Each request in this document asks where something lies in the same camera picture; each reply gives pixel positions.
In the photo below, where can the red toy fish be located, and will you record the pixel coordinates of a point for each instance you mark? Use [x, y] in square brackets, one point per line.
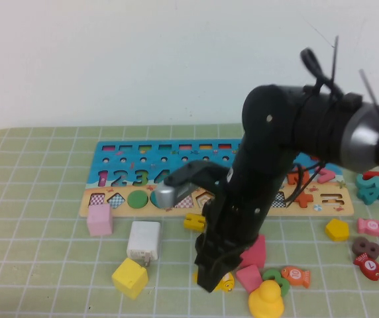
[370, 265]

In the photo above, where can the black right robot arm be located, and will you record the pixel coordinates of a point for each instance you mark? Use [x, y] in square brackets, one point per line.
[262, 159]

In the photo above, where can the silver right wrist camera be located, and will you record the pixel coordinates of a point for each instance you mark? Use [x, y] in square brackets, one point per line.
[171, 197]

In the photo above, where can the brown number eight piece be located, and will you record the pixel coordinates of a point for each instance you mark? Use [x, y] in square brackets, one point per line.
[367, 248]

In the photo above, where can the orange number ten piece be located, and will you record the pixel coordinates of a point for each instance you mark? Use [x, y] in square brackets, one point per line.
[303, 177]

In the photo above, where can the orange plus sign piece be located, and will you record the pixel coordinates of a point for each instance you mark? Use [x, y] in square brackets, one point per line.
[305, 198]

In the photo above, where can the red number seven piece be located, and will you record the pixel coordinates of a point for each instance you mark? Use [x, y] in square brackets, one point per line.
[375, 175]

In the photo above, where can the teal number four piece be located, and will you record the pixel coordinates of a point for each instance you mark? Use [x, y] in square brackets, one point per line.
[368, 198]

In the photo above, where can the white plug charger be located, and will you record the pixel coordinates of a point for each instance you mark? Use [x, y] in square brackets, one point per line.
[143, 238]

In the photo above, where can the pink greater-than sign piece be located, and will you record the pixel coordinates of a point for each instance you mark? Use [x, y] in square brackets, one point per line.
[328, 175]

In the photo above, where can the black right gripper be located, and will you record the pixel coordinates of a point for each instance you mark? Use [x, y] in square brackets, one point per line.
[236, 222]

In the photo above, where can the yellow pentagon piece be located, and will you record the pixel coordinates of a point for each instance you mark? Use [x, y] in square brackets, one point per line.
[337, 229]

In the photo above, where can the pink toy fish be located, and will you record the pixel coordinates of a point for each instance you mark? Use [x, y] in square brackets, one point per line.
[371, 226]

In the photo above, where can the red wooden block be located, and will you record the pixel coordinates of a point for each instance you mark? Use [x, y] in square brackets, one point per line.
[255, 255]

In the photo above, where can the yellow toy fish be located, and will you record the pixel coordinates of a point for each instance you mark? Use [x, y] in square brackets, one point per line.
[227, 283]

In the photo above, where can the yellow rubber duck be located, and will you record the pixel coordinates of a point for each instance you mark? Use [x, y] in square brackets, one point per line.
[265, 301]

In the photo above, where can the green number three piece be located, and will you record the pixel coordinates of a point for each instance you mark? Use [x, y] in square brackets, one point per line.
[284, 285]

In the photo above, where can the teal heart piece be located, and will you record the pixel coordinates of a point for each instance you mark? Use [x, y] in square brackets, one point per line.
[152, 198]

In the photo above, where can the blue wooden puzzle board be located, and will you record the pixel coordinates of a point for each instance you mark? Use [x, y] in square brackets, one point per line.
[133, 153]

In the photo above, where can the pink wooden cube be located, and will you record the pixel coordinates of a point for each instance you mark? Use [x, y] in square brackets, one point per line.
[100, 220]

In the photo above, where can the yellow wooden cube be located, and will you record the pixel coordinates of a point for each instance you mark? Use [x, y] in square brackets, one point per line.
[130, 278]

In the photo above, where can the teal number two piece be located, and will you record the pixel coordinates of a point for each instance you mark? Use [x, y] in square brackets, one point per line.
[361, 182]

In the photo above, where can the green circle piece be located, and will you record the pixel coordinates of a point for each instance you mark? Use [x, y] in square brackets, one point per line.
[138, 199]

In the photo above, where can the black zip tie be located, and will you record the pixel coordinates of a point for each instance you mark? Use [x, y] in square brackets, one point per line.
[335, 59]
[368, 86]

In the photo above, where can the yellow equals sign piece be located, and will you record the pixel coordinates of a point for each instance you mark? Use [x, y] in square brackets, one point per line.
[191, 222]

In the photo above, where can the pink trapezoid piece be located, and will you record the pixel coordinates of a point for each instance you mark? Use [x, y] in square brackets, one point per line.
[247, 278]

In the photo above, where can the orange toy fish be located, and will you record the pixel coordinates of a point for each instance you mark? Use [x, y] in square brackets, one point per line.
[295, 275]

